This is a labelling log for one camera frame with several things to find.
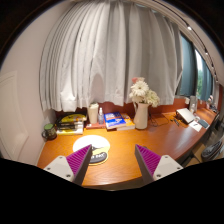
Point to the white paper sheet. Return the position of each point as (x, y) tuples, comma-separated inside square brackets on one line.
[(195, 126)]

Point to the white laptop on stand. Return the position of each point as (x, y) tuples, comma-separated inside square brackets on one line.
[(187, 116)]

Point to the black office chair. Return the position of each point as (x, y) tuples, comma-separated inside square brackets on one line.
[(214, 141)]

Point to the white pleated curtain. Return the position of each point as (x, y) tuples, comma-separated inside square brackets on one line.
[(97, 47)]

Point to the clear sanitizer bottle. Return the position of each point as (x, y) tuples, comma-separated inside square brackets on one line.
[(100, 116)]

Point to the white and pink flowers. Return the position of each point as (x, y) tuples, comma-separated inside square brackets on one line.
[(141, 93)]

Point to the orange book under blue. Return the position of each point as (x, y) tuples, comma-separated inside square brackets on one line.
[(129, 123)]

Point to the stack of dark books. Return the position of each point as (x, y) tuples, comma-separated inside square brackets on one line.
[(72, 124)]

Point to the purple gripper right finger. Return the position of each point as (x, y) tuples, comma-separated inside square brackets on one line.
[(154, 167)]

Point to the dark teal curtain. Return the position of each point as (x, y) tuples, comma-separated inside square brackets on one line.
[(196, 77)]

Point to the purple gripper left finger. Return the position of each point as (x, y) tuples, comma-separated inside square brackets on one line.
[(72, 167)]

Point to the round white yellow mouse pad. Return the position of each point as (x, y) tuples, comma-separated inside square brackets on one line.
[(100, 148)]

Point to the white ceramic vase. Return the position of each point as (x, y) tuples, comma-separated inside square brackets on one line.
[(141, 115)]

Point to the white cylindrical container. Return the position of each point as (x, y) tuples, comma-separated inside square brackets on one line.
[(93, 113)]

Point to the dark smartphone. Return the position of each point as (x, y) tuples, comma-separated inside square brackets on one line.
[(203, 123)]

